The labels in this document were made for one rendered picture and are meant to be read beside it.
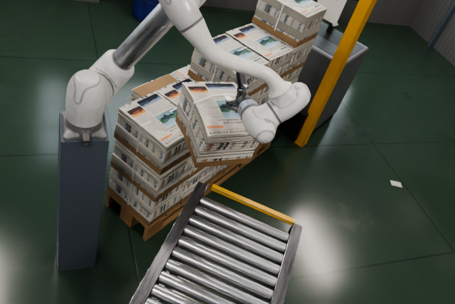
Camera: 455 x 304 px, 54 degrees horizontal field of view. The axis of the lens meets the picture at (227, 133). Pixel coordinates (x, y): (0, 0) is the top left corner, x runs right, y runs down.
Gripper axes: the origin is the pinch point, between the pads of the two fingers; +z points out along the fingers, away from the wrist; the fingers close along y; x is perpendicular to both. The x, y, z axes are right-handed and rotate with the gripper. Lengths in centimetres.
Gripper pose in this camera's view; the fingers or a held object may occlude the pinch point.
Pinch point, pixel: (229, 80)
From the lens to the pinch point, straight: 205.7
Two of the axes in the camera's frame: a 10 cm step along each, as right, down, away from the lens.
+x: 9.1, -0.2, 4.2
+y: -2.5, 7.9, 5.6
